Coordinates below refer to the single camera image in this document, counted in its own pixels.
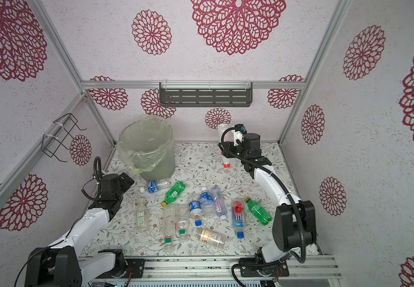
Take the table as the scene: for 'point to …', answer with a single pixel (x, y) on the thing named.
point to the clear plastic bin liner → (144, 142)
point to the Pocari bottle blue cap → (194, 207)
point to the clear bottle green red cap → (169, 226)
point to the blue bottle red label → (239, 217)
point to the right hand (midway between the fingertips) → (222, 141)
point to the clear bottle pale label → (142, 216)
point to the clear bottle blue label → (154, 186)
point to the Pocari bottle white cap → (206, 203)
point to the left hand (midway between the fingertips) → (123, 180)
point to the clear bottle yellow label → (210, 238)
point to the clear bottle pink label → (219, 202)
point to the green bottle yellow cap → (173, 192)
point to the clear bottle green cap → (182, 217)
